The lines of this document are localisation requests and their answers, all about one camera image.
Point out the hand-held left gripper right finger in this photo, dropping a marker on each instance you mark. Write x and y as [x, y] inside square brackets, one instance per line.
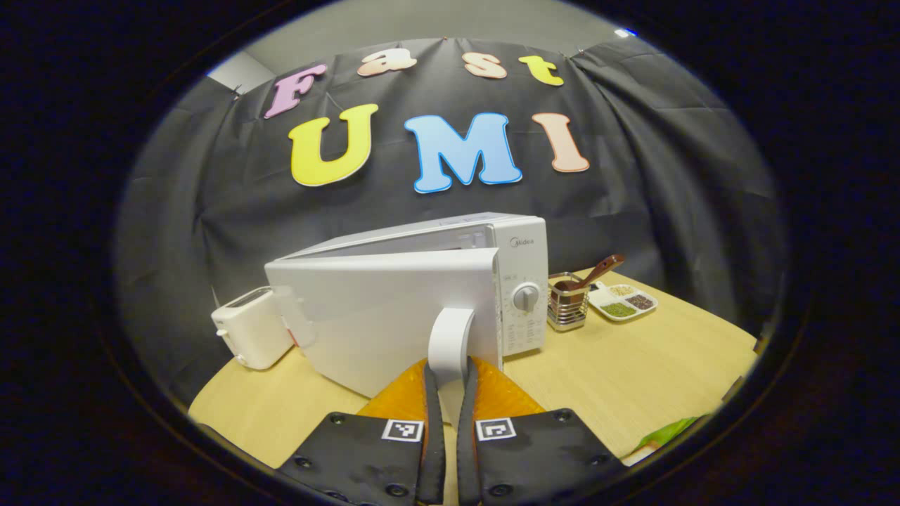
[466, 450]

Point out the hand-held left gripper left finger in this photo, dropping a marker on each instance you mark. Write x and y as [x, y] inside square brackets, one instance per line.
[432, 450]

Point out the white microwave oven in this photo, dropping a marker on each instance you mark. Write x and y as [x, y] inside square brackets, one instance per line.
[365, 309]

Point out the white divided dish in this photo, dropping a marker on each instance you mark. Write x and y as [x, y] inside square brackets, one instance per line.
[603, 296]

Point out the white toaster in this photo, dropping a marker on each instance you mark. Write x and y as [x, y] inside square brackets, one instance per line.
[249, 330]

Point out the brown wooden spoon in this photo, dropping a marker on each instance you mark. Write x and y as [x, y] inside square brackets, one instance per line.
[605, 267]

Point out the black backdrop cloth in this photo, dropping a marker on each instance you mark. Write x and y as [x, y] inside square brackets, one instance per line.
[633, 176]

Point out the small ceiling light panel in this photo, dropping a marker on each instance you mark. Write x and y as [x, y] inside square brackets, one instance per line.
[625, 32]

